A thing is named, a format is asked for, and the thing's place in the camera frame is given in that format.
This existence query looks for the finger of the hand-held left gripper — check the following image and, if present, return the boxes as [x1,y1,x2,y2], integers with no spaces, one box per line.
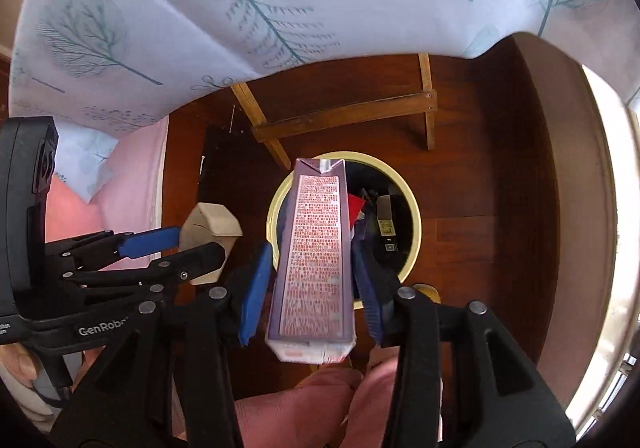
[62,242,227,301]
[47,227,182,269]

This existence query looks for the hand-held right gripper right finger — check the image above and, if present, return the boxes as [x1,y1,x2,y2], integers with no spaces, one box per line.
[350,238,576,448]

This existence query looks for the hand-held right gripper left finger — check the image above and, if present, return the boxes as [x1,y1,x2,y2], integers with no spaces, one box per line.
[50,242,275,448]

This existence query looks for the pale paper box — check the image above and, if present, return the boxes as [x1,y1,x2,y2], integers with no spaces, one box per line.
[179,202,244,286]

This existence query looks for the pink patterned carton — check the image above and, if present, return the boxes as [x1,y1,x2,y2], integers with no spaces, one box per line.
[264,157,357,363]

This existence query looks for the yellow rimmed waste bin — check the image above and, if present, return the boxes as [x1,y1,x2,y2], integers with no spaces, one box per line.
[266,151,423,311]

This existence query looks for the person's left hand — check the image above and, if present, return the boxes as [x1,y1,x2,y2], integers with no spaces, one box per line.
[0,345,51,416]

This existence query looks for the pink blanket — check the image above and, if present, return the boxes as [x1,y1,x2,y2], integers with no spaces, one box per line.
[45,118,168,274]

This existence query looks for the person's legs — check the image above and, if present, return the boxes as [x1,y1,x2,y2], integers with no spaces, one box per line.
[235,345,443,448]

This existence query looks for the wooden table frame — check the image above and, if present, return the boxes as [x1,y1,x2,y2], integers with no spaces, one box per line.
[231,53,438,171]

